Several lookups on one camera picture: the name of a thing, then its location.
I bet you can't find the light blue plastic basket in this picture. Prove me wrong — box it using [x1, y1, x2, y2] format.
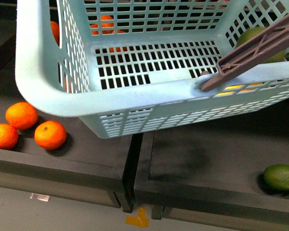
[15, 0, 289, 139]

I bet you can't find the brown basket handle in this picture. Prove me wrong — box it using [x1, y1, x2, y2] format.
[201, 14, 289, 92]

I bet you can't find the orange mandarin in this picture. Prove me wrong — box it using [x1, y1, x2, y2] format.
[5, 102, 39, 130]
[109, 30, 128, 53]
[90, 15, 114, 36]
[34, 120, 67, 150]
[50, 21, 60, 46]
[0, 123, 19, 150]

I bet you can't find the dark wooden display stand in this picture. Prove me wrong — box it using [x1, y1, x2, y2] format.
[0, 0, 289, 229]

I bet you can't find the yellow floor tape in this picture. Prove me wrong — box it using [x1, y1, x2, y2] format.
[125, 206, 150, 228]

